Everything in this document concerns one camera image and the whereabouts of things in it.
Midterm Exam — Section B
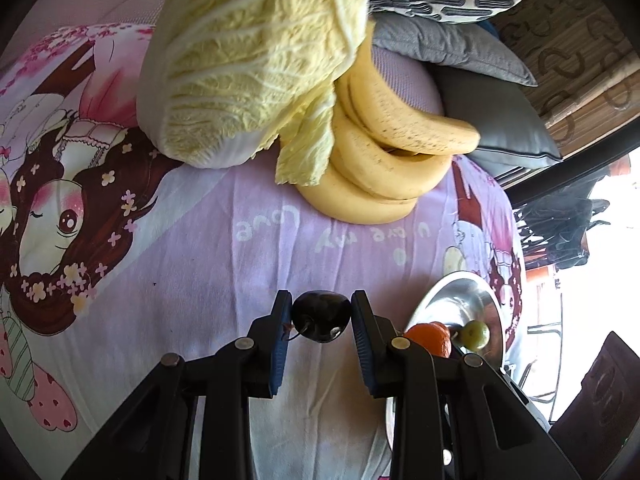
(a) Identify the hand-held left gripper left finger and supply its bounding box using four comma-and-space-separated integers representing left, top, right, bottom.
62, 289, 293, 480

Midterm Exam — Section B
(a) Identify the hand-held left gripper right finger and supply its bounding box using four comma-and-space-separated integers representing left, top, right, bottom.
350, 289, 583, 480

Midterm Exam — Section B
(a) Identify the dark red cherry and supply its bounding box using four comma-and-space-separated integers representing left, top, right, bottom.
282, 290, 351, 345

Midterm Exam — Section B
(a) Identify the orange mandarin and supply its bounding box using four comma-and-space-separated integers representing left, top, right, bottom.
404, 321, 453, 359

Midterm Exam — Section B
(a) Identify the round metal plate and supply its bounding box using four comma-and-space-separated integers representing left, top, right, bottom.
384, 271, 505, 461

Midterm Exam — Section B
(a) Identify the round green jujube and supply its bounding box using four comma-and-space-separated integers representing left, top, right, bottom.
459, 321, 491, 351

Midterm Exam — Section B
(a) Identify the cartoon printed blanket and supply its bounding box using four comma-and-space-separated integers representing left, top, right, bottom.
0, 22, 526, 480

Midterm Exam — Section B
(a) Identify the dark speaker box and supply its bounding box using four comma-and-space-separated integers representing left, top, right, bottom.
547, 330, 640, 461

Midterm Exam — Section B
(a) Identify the grey leather pillow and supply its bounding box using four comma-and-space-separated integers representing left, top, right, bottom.
435, 67, 563, 177

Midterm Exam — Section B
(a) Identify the napa cabbage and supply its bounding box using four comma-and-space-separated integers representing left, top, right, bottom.
136, 0, 373, 186

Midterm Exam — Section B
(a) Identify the grey fabric pillow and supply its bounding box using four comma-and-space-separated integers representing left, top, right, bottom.
372, 12, 538, 87

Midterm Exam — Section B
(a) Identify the brown patterned curtain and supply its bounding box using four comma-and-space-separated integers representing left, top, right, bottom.
495, 0, 640, 131

